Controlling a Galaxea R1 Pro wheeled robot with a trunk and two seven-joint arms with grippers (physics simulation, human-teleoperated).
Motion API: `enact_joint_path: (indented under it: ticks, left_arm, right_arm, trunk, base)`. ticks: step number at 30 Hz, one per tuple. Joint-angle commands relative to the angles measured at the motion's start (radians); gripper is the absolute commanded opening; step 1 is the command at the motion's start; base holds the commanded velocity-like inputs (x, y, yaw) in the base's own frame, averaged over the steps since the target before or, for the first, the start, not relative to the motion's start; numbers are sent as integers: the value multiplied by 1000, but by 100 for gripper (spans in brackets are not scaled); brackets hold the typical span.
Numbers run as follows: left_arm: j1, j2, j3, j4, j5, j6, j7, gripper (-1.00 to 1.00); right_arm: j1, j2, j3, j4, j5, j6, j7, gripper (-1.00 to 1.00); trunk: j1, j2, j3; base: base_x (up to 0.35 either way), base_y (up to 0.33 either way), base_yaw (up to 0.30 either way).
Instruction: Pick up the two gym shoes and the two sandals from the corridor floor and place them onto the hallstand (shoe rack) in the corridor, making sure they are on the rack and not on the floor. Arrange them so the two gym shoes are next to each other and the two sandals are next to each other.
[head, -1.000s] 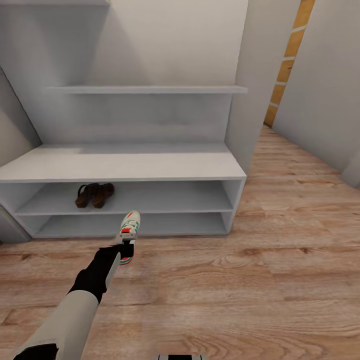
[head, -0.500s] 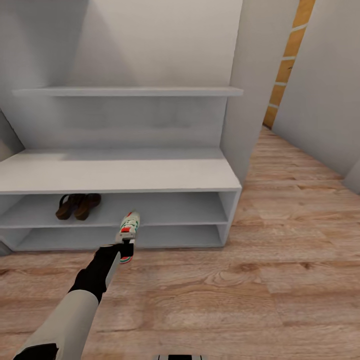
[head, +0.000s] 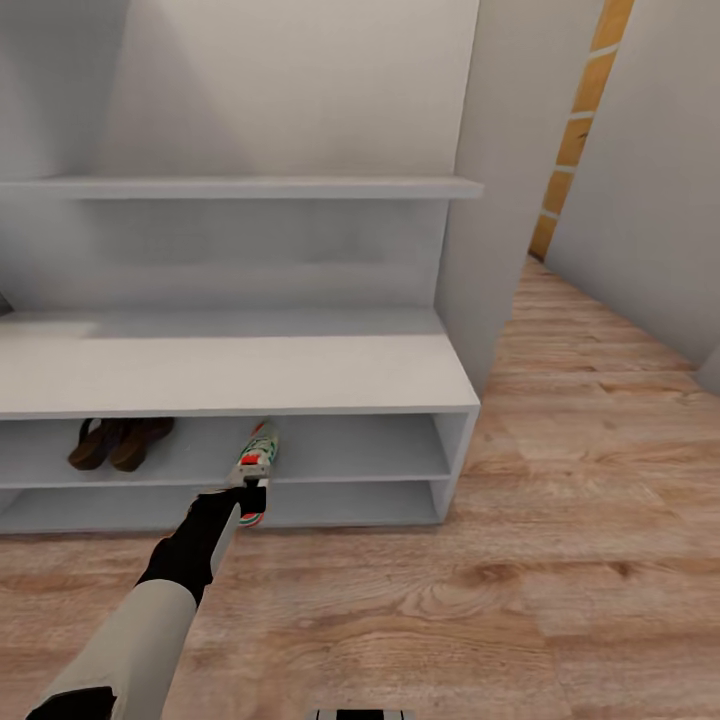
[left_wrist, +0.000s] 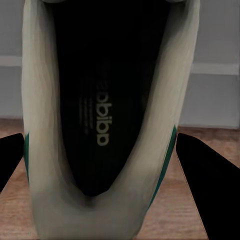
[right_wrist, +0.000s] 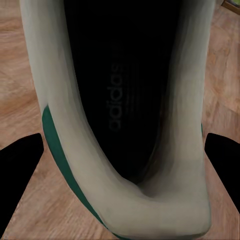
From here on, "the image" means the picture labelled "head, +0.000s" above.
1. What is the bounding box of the sandal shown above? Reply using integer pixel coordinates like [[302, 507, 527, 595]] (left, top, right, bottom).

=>
[[109, 417, 175, 472], [68, 417, 138, 471]]

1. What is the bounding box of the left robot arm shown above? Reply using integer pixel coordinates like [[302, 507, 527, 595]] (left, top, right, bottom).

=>
[[25, 464, 275, 720]]

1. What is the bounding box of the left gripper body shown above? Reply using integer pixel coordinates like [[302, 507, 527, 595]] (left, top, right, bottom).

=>
[[233, 486, 267, 517]]

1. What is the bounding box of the gym shoe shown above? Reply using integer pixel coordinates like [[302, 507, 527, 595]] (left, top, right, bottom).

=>
[[235, 419, 279, 529]]

